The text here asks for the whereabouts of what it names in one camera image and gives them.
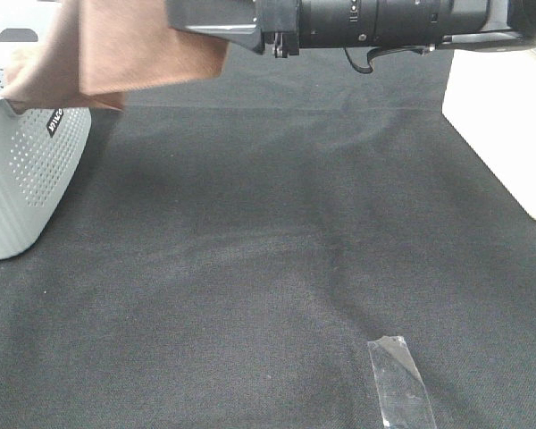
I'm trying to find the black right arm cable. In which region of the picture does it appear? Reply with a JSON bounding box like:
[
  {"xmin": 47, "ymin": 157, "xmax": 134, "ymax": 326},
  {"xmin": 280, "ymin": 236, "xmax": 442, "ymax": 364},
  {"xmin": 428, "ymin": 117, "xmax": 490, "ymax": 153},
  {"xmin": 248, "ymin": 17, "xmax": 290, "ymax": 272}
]
[{"xmin": 342, "ymin": 44, "xmax": 425, "ymax": 74}]

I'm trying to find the grey perforated laundry basket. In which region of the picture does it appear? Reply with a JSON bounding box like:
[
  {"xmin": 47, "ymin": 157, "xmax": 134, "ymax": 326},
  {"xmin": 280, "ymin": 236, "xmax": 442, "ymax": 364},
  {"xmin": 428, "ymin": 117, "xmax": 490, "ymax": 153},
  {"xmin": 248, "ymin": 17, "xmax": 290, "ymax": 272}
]
[{"xmin": 0, "ymin": 1, "xmax": 91, "ymax": 260}]

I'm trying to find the clear tape strip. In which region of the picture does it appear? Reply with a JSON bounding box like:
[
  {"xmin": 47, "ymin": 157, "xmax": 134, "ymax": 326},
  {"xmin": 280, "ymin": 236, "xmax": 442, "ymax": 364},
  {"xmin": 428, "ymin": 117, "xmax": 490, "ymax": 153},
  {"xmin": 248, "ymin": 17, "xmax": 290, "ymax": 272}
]
[{"xmin": 367, "ymin": 336, "xmax": 437, "ymax": 429}]

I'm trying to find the black table cloth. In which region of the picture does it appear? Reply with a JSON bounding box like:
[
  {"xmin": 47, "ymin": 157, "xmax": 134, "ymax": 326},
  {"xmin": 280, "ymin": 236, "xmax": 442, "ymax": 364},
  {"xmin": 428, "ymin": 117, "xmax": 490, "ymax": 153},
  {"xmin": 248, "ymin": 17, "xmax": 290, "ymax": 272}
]
[{"xmin": 0, "ymin": 47, "xmax": 536, "ymax": 428}]

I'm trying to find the brown towel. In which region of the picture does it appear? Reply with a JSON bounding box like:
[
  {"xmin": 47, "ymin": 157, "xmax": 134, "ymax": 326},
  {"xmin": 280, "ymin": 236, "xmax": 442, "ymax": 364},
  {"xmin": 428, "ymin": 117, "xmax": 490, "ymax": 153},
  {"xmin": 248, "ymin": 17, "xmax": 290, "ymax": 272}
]
[{"xmin": 0, "ymin": 1, "xmax": 228, "ymax": 113}]

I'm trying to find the white plastic storage bin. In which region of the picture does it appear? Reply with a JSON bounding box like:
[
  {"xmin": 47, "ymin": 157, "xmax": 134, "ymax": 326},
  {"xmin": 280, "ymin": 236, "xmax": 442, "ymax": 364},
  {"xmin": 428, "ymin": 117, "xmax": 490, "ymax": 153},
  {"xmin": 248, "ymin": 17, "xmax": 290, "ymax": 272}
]
[{"xmin": 442, "ymin": 48, "xmax": 536, "ymax": 221}]

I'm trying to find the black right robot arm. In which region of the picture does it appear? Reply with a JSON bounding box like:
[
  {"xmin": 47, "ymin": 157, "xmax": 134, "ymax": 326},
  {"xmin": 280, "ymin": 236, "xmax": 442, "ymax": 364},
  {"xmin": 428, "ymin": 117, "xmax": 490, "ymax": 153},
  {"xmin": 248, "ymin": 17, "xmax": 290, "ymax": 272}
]
[{"xmin": 165, "ymin": 0, "xmax": 536, "ymax": 57}]

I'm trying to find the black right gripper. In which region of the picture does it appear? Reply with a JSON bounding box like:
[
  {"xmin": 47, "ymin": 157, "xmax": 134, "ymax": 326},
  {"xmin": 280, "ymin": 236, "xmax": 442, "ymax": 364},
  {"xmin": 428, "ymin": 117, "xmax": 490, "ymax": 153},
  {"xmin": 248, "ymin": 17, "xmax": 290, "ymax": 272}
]
[{"xmin": 166, "ymin": 0, "xmax": 300, "ymax": 58}]

